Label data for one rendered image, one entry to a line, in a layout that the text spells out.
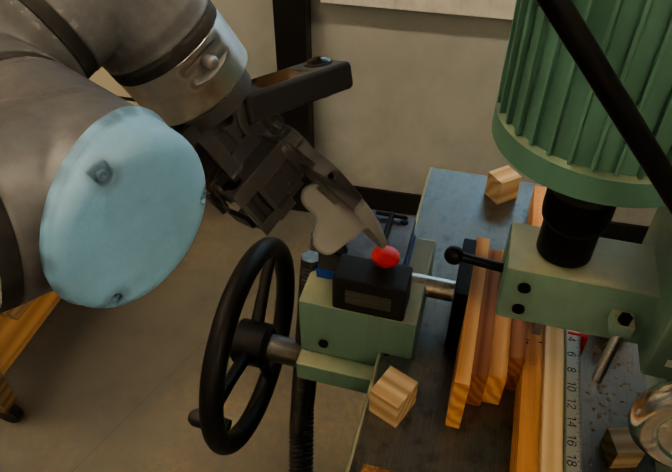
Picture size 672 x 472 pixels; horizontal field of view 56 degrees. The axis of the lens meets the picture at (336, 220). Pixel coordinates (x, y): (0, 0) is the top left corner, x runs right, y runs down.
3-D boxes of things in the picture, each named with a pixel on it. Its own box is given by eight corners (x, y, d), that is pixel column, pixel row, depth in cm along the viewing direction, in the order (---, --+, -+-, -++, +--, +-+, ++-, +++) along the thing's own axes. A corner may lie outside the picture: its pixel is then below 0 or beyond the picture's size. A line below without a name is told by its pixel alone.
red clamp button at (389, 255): (374, 247, 68) (375, 241, 68) (401, 253, 68) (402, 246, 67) (368, 266, 66) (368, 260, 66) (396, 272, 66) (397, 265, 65)
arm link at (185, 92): (175, 0, 50) (244, 3, 43) (211, 47, 53) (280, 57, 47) (97, 79, 48) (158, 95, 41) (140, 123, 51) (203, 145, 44)
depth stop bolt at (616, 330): (585, 365, 64) (614, 301, 58) (606, 369, 64) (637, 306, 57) (586, 382, 63) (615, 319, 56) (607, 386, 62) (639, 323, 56)
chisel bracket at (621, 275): (497, 277, 69) (511, 219, 64) (631, 303, 66) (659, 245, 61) (491, 328, 64) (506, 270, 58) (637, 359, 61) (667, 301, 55)
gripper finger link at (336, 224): (354, 287, 56) (274, 221, 55) (391, 236, 58) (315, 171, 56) (366, 286, 53) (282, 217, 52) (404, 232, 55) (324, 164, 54)
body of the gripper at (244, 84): (224, 217, 58) (137, 128, 50) (280, 149, 60) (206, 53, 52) (274, 241, 53) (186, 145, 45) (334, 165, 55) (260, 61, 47)
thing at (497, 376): (495, 276, 81) (502, 249, 78) (510, 279, 81) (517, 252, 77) (480, 401, 67) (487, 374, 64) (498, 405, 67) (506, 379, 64)
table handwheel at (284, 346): (285, 237, 99) (215, 228, 71) (410, 261, 95) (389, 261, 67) (250, 419, 98) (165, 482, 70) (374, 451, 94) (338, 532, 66)
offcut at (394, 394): (415, 402, 67) (418, 381, 65) (395, 428, 65) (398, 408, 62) (388, 385, 69) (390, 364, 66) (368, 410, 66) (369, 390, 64)
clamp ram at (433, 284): (407, 280, 80) (413, 227, 74) (466, 292, 78) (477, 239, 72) (393, 334, 73) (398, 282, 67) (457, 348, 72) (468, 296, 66)
